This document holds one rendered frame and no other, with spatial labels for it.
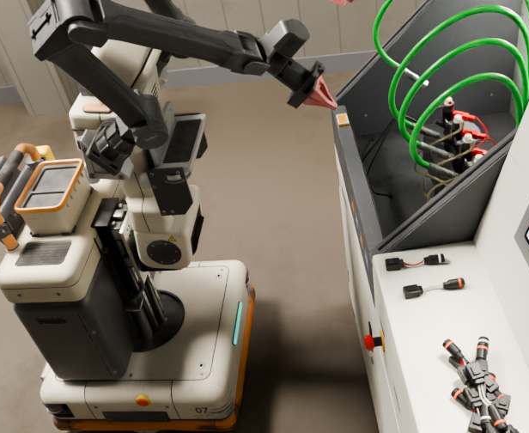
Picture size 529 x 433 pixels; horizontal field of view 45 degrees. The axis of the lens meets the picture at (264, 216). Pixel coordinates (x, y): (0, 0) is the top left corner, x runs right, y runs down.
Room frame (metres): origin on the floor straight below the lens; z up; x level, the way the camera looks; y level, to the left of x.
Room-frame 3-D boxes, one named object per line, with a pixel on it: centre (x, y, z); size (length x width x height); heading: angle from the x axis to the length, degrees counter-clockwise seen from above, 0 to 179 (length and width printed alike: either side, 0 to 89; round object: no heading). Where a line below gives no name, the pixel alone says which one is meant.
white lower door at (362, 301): (1.32, -0.25, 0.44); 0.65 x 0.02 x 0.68; 175
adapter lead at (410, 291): (0.84, -0.31, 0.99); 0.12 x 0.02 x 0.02; 88
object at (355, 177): (1.32, -0.26, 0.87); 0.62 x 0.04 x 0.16; 175
